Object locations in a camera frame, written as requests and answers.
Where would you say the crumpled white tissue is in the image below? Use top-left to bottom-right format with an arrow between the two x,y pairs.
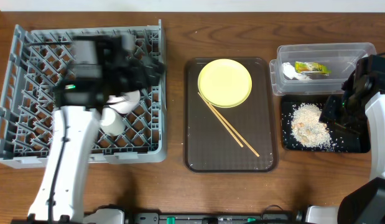
282,62 -> 311,80

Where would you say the dark brown serving tray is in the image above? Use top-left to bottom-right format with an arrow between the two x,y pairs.
183,57 -> 278,173

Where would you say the clear plastic waste bin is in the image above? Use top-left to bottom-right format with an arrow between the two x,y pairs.
269,42 -> 376,95

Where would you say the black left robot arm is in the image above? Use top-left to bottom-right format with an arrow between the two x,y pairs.
23,35 -> 166,223

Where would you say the food scraps pile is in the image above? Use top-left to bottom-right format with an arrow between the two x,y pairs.
281,103 -> 336,152

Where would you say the grey plastic dishwasher rack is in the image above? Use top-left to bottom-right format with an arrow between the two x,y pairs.
0,24 -> 167,169

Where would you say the wooden chopstick with pattern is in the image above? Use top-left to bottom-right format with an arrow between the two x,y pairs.
212,106 -> 260,157

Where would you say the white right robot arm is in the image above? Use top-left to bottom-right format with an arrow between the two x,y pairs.
304,77 -> 385,223

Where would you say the small pale green cup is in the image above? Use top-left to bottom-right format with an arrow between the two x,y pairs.
100,108 -> 126,136

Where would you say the green snack wrapper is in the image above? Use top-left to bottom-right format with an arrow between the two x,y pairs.
295,62 -> 331,75

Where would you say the black waste tray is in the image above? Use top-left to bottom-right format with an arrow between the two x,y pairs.
281,95 -> 371,153

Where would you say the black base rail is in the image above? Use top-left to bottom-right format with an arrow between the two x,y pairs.
83,212 -> 305,224

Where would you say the yellow plate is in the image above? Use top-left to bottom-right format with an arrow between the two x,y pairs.
197,58 -> 253,108

